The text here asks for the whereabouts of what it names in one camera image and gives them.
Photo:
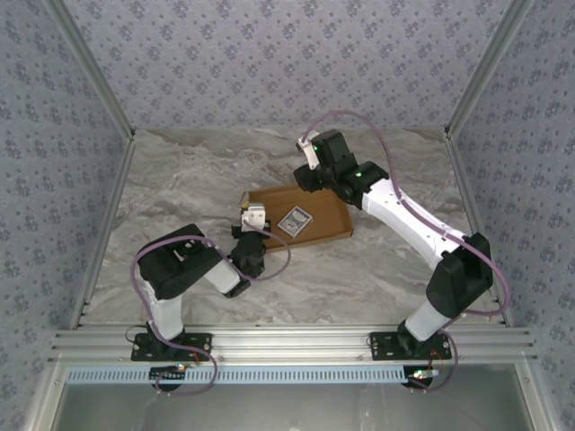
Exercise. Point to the brown cardboard paper box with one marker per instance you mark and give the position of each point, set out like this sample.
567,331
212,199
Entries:
323,215

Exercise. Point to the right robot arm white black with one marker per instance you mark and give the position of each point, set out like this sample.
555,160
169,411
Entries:
404,215

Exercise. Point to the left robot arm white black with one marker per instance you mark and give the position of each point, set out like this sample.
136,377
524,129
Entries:
166,314

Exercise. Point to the small black controller board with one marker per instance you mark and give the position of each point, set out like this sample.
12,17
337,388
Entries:
166,373
415,380

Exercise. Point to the grey metal panel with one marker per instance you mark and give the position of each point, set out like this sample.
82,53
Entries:
292,408

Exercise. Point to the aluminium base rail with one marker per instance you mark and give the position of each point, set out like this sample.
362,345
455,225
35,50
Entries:
292,345

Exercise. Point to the aluminium table side rail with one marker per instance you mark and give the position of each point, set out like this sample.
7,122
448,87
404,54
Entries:
107,224
466,188

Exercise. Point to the aluminium frame post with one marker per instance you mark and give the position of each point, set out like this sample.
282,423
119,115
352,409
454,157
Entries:
503,36
77,36

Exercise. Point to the aluminium lower frame bar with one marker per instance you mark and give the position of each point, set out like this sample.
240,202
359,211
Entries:
534,404
47,404

